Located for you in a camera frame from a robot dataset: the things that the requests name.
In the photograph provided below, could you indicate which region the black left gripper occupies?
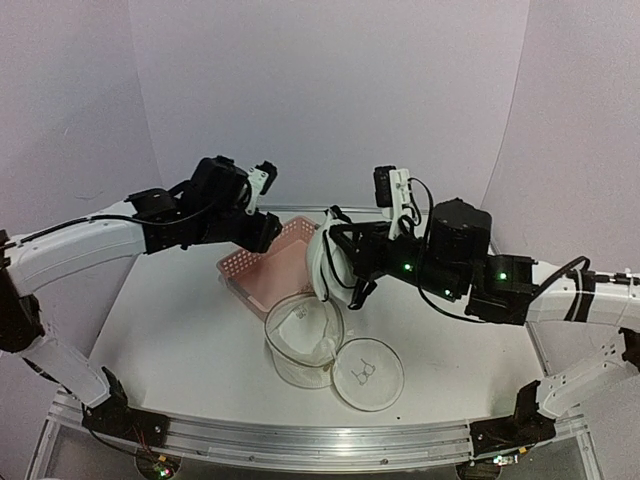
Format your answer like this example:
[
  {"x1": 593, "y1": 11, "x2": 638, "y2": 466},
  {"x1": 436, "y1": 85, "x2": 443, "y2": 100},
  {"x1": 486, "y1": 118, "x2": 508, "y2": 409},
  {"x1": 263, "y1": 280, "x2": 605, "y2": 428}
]
[{"x1": 194, "y1": 206, "x2": 282, "y2": 254}]

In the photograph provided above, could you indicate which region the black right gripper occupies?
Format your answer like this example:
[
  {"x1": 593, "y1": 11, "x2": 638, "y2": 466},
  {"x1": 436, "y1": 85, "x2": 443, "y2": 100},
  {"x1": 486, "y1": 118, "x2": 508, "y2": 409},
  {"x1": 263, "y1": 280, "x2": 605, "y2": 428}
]
[{"x1": 332, "y1": 220, "x2": 466, "y2": 303}]

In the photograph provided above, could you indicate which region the pink plastic basket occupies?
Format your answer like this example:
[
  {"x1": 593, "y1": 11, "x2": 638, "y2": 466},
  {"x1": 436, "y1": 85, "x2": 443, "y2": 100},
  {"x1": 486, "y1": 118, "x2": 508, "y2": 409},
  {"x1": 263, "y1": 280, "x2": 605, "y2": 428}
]
[{"x1": 217, "y1": 216, "x2": 318, "y2": 321}]

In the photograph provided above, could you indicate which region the white bra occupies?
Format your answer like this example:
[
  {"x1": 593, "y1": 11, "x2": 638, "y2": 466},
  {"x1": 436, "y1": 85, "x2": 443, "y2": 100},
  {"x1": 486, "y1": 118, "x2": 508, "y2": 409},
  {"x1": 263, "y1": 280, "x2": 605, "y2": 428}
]
[{"x1": 306, "y1": 205, "x2": 377, "y2": 310}]

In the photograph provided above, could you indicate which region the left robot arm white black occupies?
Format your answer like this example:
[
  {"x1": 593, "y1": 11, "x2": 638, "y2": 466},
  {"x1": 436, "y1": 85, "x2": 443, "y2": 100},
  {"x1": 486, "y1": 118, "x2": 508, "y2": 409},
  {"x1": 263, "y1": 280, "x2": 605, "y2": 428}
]
[{"x1": 1, "y1": 156, "x2": 282, "y2": 437}]

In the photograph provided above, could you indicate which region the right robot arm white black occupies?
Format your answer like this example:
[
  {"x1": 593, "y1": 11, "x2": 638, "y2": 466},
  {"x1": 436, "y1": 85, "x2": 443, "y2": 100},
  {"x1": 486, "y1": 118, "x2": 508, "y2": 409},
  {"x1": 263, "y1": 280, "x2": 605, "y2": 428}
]
[{"x1": 308, "y1": 199, "x2": 639, "y2": 443}]

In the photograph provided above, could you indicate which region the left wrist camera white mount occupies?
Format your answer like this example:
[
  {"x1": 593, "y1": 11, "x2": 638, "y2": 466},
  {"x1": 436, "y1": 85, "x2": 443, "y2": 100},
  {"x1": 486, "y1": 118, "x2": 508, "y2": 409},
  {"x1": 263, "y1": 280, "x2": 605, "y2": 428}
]
[{"x1": 245, "y1": 161, "x2": 278, "y2": 215}]

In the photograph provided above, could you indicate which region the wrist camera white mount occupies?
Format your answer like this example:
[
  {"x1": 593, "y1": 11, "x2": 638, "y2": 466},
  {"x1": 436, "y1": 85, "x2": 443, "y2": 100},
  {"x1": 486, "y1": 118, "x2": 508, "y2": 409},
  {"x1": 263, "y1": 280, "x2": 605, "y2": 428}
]
[
  {"x1": 373, "y1": 165, "x2": 421, "y2": 240},
  {"x1": 245, "y1": 161, "x2": 278, "y2": 215}
]

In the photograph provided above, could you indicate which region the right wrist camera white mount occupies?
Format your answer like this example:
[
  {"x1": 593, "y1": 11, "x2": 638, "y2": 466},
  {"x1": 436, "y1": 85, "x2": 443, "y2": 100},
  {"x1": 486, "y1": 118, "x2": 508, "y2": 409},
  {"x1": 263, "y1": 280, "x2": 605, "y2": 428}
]
[{"x1": 373, "y1": 165, "x2": 421, "y2": 240}]

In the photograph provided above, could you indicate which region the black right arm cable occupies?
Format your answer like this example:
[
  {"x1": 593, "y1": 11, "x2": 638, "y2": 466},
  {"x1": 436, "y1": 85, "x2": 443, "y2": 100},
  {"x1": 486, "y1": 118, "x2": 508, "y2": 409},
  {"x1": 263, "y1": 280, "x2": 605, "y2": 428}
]
[{"x1": 414, "y1": 179, "x2": 591, "y2": 324}]

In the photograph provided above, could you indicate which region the aluminium front rail frame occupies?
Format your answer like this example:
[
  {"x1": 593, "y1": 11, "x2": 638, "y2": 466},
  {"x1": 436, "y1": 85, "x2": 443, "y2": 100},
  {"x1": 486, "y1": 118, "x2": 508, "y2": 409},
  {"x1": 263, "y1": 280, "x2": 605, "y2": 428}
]
[{"x1": 29, "y1": 404, "x2": 601, "y2": 480}]

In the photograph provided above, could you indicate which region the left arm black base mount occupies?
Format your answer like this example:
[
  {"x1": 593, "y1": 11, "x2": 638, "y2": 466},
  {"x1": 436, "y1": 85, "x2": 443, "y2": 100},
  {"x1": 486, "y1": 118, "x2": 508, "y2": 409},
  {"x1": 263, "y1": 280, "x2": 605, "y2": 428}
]
[{"x1": 82, "y1": 367, "x2": 170, "y2": 447}]

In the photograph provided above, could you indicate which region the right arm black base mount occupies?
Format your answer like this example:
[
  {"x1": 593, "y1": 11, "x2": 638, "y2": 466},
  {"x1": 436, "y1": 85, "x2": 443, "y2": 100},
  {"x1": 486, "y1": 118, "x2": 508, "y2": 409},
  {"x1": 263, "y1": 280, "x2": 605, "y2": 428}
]
[{"x1": 470, "y1": 380, "x2": 556, "y2": 458}]

